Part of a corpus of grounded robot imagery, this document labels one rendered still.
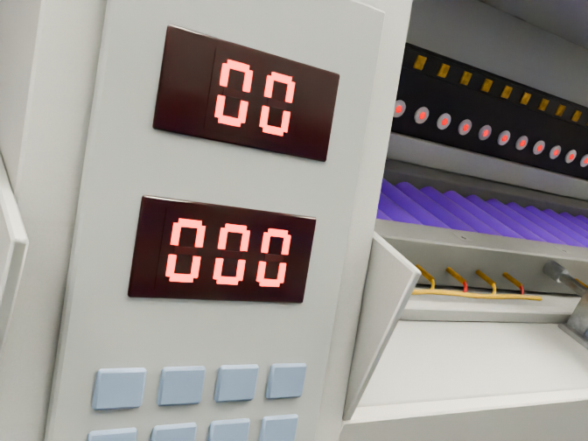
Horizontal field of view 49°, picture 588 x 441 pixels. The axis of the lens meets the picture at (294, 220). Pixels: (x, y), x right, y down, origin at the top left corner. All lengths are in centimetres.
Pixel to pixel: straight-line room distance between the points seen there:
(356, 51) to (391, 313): 7
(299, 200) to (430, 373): 10
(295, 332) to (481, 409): 9
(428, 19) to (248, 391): 36
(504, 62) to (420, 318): 31
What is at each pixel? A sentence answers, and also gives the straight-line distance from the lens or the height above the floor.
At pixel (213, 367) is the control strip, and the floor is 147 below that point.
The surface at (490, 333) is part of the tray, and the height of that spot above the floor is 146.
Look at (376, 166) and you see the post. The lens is 18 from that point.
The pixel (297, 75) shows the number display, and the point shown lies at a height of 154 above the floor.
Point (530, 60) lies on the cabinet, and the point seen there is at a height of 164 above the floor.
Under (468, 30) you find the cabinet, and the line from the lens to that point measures 51.
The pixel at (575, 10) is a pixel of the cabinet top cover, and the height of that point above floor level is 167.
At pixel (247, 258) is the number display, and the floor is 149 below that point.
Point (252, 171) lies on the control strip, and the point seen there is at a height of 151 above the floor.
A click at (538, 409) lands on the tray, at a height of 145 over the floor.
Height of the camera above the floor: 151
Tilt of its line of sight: 3 degrees down
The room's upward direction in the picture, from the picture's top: 9 degrees clockwise
